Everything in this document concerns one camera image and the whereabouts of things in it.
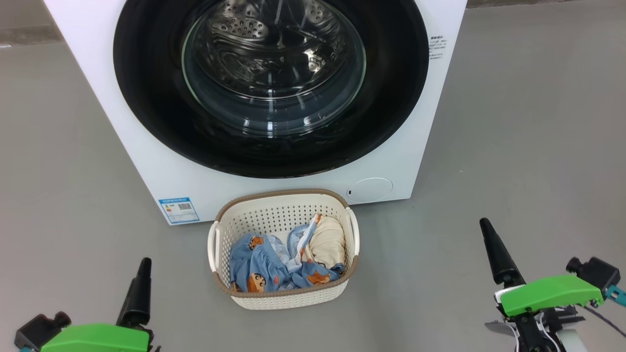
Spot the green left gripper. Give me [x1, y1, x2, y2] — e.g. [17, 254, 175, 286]
[41, 257, 153, 352]

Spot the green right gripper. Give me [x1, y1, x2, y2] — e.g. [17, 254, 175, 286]
[479, 217, 605, 352]

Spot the blue cartoon print garment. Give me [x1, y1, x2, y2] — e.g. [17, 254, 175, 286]
[228, 214, 346, 294]

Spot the cream garment with blue trim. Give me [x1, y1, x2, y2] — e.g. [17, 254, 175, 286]
[300, 216, 347, 270]

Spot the washing machine door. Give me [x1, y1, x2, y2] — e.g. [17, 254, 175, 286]
[113, 0, 430, 179]

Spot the white front-load washing machine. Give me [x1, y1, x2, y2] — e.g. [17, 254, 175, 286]
[43, 0, 468, 226]

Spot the blue energy label sticker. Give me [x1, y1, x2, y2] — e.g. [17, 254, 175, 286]
[157, 197, 201, 224]

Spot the round white filter cover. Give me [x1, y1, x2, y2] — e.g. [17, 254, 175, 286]
[346, 177, 394, 205]

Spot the cream perforated laundry basket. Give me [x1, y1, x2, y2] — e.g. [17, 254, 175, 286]
[207, 189, 361, 311]

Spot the teal camera cable connector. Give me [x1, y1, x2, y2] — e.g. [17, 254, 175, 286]
[605, 286, 626, 308]

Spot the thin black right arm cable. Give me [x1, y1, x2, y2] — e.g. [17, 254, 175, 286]
[584, 305, 626, 339]

